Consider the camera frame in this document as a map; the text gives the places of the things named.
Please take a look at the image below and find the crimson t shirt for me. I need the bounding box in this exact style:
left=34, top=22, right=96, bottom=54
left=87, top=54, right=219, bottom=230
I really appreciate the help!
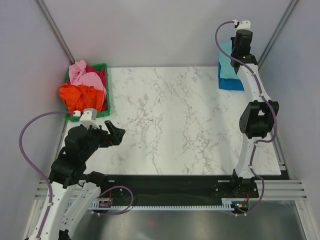
left=84, top=63, right=109, bottom=112

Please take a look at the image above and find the green plastic bin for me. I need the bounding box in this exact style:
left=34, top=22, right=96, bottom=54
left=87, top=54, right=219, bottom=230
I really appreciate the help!
left=65, top=63, right=111, bottom=118

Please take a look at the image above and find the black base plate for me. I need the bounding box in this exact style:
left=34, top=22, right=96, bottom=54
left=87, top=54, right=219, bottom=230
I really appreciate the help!
left=107, top=175, right=259, bottom=207

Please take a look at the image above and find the folded blue t shirt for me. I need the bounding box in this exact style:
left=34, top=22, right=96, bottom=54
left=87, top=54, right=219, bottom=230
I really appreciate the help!
left=217, top=63, right=244, bottom=91

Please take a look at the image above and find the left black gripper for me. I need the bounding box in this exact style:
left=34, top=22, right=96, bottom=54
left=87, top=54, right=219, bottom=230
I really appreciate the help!
left=81, top=119, right=125, bottom=160

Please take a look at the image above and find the white slotted cable duct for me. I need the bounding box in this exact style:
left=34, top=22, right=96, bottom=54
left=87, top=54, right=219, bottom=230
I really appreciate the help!
left=89, top=197, right=247, bottom=210

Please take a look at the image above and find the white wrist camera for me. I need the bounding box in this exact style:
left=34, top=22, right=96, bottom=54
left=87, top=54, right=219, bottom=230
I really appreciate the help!
left=236, top=20, right=251, bottom=31
left=79, top=108, right=100, bottom=129

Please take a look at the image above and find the teal t shirt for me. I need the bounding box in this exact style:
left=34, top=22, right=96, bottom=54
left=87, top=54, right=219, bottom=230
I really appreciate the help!
left=219, top=40, right=239, bottom=80

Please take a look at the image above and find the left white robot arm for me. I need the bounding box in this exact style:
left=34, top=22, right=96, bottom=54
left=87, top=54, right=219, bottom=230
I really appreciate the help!
left=29, top=120, right=126, bottom=240

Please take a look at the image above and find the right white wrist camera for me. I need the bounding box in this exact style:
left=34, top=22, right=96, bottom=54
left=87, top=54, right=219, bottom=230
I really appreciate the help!
left=236, top=20, right=251, bottom=31

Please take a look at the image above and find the aluminium frame rail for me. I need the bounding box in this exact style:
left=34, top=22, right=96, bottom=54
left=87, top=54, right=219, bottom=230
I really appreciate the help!
left=34, top=180, right=308, bottom=200

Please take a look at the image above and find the orange t shirt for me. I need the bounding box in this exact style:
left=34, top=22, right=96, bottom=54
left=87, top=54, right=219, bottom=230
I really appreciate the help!
left=59, top=83, right=105, bottom=112

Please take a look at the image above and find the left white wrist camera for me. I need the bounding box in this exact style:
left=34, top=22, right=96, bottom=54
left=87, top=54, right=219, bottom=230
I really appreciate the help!
left=79, top=108, right=100, bottom=129

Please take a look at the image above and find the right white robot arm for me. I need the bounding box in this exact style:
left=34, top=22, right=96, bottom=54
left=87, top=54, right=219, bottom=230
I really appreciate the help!
left=229, top=29, right=280, bottom=198

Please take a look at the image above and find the pink t shirt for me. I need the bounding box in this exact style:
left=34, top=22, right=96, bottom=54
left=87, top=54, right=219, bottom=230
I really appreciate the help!
left=68, top=59, right=108, bottom=97

